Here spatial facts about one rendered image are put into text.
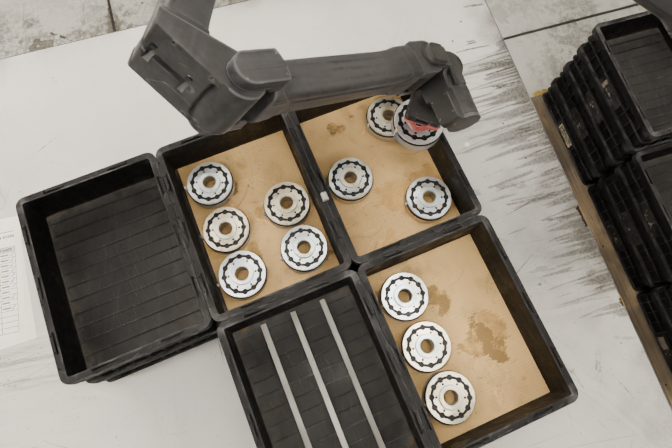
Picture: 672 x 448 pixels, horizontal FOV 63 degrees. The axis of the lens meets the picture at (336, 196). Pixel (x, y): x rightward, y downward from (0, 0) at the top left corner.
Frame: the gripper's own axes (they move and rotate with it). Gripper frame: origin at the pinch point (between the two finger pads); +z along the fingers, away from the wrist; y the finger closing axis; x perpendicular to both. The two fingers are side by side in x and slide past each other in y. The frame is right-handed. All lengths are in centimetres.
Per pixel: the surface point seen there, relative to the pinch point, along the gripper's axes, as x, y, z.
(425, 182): -6.9, -4.8, 19.1
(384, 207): 0.1, -12.5, 22.3
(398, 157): 0.4, 0.3, 22.2
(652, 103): -73, 59, 52
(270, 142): 30.3, -5.7, 23.7
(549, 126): -55, 61, 88
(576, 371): -55, -32, 33
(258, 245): 24.2, -30.0, 23.7
